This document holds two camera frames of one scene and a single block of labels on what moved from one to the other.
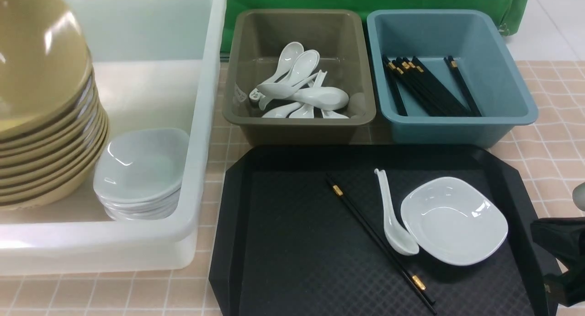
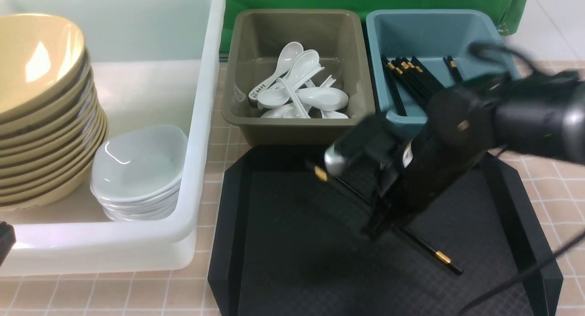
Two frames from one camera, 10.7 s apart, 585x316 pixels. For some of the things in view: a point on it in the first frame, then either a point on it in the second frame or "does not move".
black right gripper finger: x=564 y=238 -> x=390 y=193
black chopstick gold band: x=418 y=284 -> x=437 y=253
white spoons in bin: x=296 y=91 does not move
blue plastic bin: x=478 y=41 does not move
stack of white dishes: x=139 y=174 does not move
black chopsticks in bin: x=409 y=75 does not move
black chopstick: x=417 y=280 -> x=324 y=176
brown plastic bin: x=337 y=36 does not move
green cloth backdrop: x=513 y=3 does not move
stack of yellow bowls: x=54 y=136 does not move
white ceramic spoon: x=397 y=237 -> x=295 y=98
